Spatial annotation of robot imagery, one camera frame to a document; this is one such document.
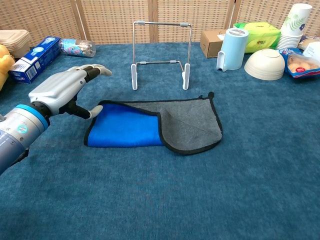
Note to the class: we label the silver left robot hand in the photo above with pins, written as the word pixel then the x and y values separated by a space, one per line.
pixel 57 90

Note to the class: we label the grey and blue cloth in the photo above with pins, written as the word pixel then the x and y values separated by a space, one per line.
pixel 195 125

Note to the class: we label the blue toothpaste box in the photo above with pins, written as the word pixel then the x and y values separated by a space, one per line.
pixel 32 62

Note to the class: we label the clear plastic snack bottle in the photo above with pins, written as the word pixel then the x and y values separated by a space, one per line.
pixel 77 47

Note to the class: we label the yellow plush toy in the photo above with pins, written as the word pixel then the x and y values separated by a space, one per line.
pixel 3 67

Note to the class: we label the beige lidded lunch box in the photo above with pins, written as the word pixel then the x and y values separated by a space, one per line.
pixel 15 41

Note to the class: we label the woven bamboo folding screen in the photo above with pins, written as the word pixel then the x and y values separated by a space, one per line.
pixel 112 20

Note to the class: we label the teal carpet table mat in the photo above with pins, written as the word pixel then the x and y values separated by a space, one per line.
pixel 175 195

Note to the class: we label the brown cardboard box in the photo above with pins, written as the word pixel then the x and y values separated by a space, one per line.
pixel 210 43

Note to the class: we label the light blue cylindrical cup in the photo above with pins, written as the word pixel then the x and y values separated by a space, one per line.
pixel 233 50

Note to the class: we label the beige upturned bowl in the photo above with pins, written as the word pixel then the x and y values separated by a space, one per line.
pixel 265 65

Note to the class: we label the green tissue pack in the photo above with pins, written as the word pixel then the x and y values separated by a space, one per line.
pixel 262 35

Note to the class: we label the stack of paper cups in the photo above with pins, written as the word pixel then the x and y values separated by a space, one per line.
pixel 292 27

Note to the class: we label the blue biscuit snack bag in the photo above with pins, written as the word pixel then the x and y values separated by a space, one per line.
pixel 300 66

